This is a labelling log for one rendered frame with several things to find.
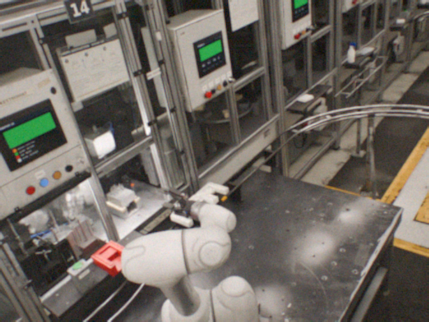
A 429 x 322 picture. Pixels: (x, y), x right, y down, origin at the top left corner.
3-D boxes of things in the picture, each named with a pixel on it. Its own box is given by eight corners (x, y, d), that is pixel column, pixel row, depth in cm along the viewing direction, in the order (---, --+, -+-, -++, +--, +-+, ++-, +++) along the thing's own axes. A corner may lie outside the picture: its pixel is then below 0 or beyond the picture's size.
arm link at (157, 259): (219, 333, 168) (168, 341, 169) (214, 294, 178) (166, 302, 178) (189, 269, 106) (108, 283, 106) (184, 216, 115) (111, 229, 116)
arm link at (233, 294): (262, 332, 164) (256, 296, 153) (219, 339, 164) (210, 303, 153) (256, 300, 178) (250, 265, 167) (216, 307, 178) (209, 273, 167)
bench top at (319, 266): (263, 466, 133) (262, 460, 131) (83, 321, 196) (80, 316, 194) (403, 213, 226) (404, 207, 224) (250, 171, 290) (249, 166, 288)
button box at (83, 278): (83, 294, 175) (74, 275, 169) (73, 287, 179) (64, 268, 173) (97, 281, 180) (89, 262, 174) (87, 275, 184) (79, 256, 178)
